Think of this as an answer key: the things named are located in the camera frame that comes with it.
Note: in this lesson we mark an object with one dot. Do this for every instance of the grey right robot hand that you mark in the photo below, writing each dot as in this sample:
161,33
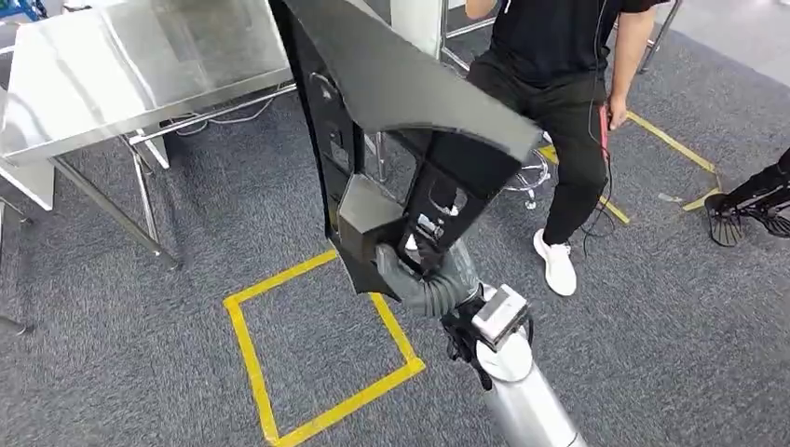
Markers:
398,271

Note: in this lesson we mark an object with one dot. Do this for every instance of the black car body panel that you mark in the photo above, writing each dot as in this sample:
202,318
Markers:
395,80

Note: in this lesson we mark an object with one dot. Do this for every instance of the red handheld controller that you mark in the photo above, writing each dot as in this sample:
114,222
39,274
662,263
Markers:
604,132

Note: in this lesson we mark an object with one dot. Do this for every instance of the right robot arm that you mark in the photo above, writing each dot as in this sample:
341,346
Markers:
524,401

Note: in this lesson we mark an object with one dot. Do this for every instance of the chrome stool with black seat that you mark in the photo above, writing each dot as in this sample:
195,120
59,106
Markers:
532,176

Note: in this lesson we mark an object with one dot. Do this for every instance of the white pillar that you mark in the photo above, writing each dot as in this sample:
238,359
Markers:
416,24

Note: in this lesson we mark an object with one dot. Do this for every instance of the person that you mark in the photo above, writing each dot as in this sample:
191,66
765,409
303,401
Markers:
549,74

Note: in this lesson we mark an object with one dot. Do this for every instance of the grey tape scrap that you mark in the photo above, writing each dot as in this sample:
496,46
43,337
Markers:
669,198

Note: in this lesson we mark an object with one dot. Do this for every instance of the steel table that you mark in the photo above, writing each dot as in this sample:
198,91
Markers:
123,68

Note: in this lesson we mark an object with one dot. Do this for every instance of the black humanoid robot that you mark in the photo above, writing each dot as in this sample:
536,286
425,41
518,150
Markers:
750,197

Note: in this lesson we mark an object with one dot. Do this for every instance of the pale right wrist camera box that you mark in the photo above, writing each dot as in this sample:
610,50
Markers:
501,316

